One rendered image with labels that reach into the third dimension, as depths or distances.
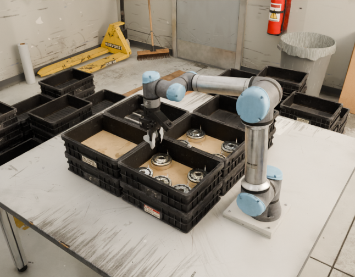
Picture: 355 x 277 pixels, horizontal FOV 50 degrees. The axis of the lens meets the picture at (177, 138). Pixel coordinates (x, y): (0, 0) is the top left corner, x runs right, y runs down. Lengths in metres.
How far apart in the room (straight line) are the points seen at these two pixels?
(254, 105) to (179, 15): 4.11
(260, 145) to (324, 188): 0.71
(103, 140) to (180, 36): 3.52
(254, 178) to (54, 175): 1.10
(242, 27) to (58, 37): 2.40
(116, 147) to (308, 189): 1.01
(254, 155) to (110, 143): 0.89
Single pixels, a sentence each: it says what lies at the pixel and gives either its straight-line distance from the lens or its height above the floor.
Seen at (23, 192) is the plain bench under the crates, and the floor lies 0.70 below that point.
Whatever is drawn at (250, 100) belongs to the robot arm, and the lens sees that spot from 1.35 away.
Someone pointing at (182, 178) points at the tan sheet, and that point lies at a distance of 1.80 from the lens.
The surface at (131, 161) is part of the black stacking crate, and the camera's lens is 1.81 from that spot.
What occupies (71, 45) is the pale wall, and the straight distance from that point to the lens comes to 5.61.
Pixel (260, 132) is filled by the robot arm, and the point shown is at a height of 1.22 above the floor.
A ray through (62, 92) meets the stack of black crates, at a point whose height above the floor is 0.56.
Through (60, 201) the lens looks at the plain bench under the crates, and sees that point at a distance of 1.96.
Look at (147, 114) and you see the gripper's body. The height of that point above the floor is 1.12.
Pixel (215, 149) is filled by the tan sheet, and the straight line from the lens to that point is 2.00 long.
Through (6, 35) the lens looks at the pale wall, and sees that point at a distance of 5.01.
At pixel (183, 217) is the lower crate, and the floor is 0.80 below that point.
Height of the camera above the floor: 1.95
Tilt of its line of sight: 32 degrees down
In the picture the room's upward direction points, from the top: straight up
